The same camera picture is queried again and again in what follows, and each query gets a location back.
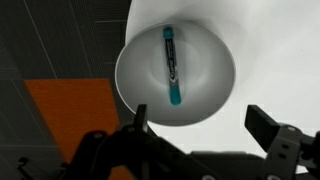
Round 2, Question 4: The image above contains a white bowl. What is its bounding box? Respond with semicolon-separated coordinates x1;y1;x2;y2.
114;21;237;128

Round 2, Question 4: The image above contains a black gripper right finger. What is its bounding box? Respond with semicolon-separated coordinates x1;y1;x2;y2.
244;104;320;180

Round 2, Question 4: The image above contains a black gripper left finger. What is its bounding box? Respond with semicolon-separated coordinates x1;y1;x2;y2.
64;103;188;180

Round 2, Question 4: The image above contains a teal marker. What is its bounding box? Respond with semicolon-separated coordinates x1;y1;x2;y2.
162;26;183;105

